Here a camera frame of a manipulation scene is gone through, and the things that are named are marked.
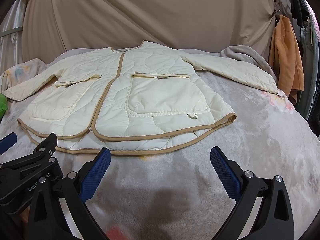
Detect cream quilted jacket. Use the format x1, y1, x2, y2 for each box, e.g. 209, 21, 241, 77
3, 41, 278, 155

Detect green pillow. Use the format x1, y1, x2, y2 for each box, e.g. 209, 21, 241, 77
0, 93, 8, 120

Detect silver white curtain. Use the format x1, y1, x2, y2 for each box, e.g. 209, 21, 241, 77
0, 0, 29, 74

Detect beige curtain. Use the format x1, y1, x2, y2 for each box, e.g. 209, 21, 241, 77
22, 0, 275, 63

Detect orange hanging garment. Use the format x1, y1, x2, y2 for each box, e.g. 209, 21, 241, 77
268, 15, 304, 105

